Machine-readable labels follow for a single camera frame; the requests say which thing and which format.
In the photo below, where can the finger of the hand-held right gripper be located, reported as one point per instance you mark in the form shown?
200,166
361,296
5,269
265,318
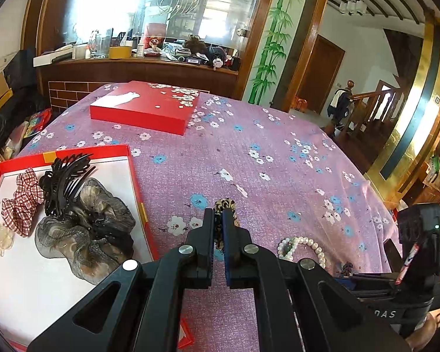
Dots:
374,280

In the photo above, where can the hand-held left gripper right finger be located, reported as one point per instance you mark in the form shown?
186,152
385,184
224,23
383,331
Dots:
228,238

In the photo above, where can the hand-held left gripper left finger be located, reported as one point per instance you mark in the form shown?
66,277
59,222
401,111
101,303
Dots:
208,234

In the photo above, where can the leopard print hair clip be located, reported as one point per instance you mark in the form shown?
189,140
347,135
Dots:
225,204

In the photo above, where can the red shallow box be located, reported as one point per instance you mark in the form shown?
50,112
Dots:
29,300

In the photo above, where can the person's right hand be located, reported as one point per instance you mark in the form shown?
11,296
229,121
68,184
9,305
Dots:
423,333

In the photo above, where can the tan stick with red thread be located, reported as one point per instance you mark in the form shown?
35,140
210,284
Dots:
407,264

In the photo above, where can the small dark brooch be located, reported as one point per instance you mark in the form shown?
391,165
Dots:
347,268

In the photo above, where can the pink floral tablecloth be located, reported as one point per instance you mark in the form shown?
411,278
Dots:
260,176

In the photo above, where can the gold framed panel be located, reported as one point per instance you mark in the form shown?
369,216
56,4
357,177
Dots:
410,117

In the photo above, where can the red box lid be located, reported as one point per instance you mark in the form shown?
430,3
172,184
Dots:
143,106

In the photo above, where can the grey organza scrunchie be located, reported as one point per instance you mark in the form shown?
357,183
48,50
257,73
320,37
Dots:
58,234

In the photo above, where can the orange plastic stools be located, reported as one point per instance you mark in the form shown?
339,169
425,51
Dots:
301,104

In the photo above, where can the black claw hair clip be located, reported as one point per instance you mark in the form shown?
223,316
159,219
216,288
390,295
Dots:
62,183

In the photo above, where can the wooden stair railing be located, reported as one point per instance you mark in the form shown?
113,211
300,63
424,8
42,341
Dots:
377,106

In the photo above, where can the wooden counter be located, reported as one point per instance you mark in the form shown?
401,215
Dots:
132,73

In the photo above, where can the red plaid scrunchie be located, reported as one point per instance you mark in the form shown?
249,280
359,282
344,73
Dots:
22,205

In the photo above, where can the brown wooden door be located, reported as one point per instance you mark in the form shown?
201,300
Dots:
321,73

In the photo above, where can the colourful packet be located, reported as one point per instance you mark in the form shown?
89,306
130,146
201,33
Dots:
36,121

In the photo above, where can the beige flower hair clip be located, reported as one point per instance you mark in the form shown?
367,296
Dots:
2,236

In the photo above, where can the glass pitcher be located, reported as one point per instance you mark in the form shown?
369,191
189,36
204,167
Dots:
97,46

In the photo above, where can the black bags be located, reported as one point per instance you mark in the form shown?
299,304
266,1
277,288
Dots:
18,95

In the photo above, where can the white long box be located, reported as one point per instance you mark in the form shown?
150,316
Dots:
51,57

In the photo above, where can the glass partition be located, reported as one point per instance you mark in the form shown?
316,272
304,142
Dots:
132,0

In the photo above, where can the ceiling lamp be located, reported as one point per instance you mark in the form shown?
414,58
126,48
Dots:
352,7

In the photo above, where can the dark jacket on post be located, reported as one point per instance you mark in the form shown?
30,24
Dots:
339,106

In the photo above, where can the green bamboo wall painting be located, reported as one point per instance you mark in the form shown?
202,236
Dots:
275,44

